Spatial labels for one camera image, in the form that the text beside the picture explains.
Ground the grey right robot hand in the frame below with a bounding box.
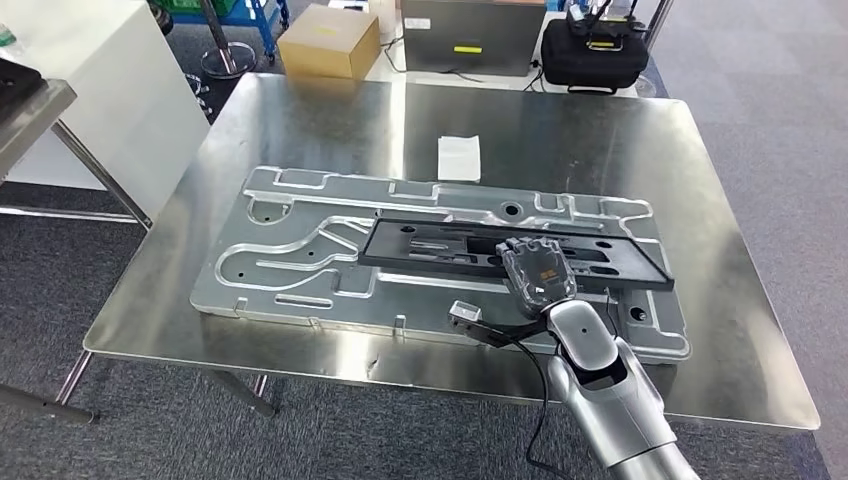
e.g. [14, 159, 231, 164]
[495, 236, 579, 321]

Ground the black plastic frame part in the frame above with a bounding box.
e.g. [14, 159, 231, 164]
[357, 210, 676, 293]

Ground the stainless steel workbench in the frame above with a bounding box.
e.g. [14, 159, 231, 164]
[56, 71, 823, 432]

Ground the white paper sheet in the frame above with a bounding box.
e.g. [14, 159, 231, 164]
[437, 135, 483, 183]

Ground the black carry bag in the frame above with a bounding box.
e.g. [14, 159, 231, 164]
[541, 1, 651, 95]

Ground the white low table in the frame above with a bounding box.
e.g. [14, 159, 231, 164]
[364, 0, 664, 99]

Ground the aluminium fixture plate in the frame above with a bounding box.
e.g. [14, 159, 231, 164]
[190, 165, 692, 364]

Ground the grey metal case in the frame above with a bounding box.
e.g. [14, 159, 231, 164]
[400, 0, 549, 78]

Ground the cardboard box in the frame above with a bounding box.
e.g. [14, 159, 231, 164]
[276, 3, 382, 81]

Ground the blue cart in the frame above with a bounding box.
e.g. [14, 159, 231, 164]
[148, 0, 291, 66]

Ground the green crate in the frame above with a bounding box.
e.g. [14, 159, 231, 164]
[158, 0, 238, 17]

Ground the black parts tray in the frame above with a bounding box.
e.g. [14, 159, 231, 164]
[0, 58, 48, 124]

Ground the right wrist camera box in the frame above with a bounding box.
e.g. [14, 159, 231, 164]
[448, 299, 495, 339]

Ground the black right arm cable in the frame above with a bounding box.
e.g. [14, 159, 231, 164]
[513, 337, 561, 480]

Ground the chrome stanchion post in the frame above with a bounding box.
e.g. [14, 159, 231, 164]
[198, 0, 258, 79]

